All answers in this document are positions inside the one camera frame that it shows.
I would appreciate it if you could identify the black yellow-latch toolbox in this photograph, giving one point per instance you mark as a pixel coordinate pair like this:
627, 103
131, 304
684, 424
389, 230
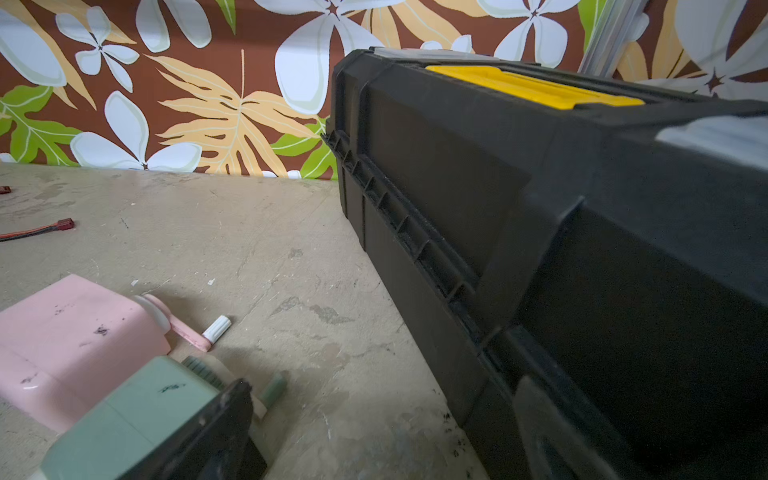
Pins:
606, 239

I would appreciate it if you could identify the green pencil sharpener right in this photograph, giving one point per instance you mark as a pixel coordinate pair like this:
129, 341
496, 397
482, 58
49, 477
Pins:
143, 412

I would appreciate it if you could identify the pink pencil sharpener right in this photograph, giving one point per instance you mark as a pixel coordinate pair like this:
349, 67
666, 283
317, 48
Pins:
68, 346

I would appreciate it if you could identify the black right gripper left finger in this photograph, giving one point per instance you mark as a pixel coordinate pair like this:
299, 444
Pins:
213, 444

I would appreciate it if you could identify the aluminium frame post right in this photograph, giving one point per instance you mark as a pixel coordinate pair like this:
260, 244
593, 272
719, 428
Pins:
609, 26

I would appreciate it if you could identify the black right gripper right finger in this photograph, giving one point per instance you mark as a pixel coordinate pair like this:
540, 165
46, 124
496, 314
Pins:
556, 448

